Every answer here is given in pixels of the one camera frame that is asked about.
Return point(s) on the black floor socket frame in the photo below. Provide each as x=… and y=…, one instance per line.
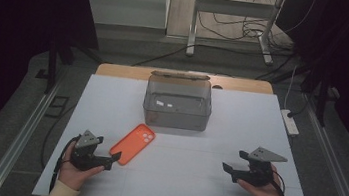
x=57, y=106

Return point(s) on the orange phone case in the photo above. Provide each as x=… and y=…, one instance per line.
x=132, y=144

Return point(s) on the grey translucent storage box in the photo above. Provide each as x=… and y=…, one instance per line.
x=177, y=108

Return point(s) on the grey metal stand frame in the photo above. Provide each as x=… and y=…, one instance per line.
x=234, y=8

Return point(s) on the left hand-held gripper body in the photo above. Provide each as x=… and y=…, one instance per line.
x=86, y=149

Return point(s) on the person's left hand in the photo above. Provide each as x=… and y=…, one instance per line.
x=74, y=174

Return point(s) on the white power strip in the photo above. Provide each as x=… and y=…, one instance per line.
x=290, y=123

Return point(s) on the white board sheet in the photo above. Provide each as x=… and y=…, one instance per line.
x=194, y=167

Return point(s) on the black stand leg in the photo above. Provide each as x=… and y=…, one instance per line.
x=321, y=102
x=52, y=66

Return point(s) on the wooden table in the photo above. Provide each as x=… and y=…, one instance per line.
x=125, y=71

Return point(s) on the white cabinet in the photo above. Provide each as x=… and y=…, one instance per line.
x=124, y=1

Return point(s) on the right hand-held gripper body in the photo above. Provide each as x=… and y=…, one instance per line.
x=259, y=170

